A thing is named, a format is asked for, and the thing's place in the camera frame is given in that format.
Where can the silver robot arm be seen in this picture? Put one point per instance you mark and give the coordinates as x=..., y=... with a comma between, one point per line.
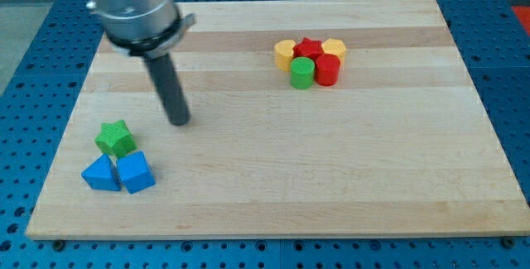
x=148, y=28

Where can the blue cube block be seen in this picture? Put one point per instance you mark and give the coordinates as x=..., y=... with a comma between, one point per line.
x=135, y=173

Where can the green cylinder block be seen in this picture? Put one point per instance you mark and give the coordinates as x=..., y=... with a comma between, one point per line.
x=302, y=73

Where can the yellow rounded block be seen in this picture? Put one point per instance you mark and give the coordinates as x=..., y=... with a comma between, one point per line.
x=284, y=54

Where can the red cylinder block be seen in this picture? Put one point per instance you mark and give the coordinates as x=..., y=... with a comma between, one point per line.
x=327, y=69

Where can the red star block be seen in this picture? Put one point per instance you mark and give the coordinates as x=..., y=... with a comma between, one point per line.
x=308, y=48

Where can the yellow hexagon block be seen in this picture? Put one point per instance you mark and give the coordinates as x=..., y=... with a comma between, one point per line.
x=335, y=47

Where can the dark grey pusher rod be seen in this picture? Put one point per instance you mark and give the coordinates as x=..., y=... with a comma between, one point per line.
x=168, y=88

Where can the wooden board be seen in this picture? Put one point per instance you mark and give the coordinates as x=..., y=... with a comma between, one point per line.
x=399, y=147

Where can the green star block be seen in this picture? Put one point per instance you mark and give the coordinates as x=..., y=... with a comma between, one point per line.
x=115, y=139

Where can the blue triangle block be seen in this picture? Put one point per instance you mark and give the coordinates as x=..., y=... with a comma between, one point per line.
x=100, y=175

